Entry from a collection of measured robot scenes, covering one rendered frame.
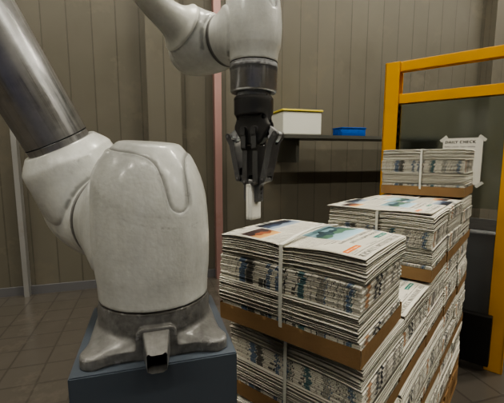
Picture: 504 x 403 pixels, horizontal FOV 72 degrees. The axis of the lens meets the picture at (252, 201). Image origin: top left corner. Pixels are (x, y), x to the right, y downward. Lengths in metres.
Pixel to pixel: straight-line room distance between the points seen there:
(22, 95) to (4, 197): 3.11
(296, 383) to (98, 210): 0.64
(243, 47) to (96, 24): 3.08
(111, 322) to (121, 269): 0.08
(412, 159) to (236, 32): 1.36
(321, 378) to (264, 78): 0.65
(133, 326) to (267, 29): 0.51
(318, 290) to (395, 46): 4.03
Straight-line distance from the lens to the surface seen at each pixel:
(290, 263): 0.77
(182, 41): 0.75
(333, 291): 0.74
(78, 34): 3.68
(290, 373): 0.93
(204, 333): 0.49
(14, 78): 0.62
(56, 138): 0.62
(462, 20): 5.29
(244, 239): 0.84
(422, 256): 1.30
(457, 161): 1.83
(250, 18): 0.67
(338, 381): 0.85
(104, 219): 0.46
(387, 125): 2.47
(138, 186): 0.44
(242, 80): 0.65
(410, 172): 1.88
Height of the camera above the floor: 1.25
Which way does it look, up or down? 7 degrees down
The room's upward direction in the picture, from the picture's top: straight up
